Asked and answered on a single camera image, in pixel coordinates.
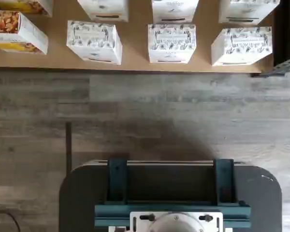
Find thin black metal bar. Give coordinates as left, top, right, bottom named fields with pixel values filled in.
left=65, top=122, right=73, bottom=170

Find thin black power cable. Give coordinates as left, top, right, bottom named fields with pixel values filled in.
left=0, top=209, right=21, bottom=232

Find black metal shelf rack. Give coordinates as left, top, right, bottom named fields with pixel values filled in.
left=250, top=0, right=290, bottom=78

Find yellow label granola box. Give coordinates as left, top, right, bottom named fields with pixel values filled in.
left=0, top=10, right=49, bottom=55
left=0, top=0, right=54, bottom=17

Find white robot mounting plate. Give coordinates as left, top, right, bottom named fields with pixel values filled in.
left=108, top=211, right=233, bottom=232

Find dark rounded cart platform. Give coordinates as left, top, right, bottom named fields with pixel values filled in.
left=59, top=159, right=283, bottom=232

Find teal metal mounting frame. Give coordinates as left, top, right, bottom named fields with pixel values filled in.
left=94, top=158, right=252, bottom=229

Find white floral print box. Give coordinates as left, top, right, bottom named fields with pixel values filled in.
left=210, top=26, right=273, bottom=66
left=77, top=0, right=130, bottom=23
left=151, top=0, right=200, bottom=24
left=66, top=20, right=123, bottom=65
left=218, top=0, right=281, bottom=26
left=147, top=23, right=197, bottom=64

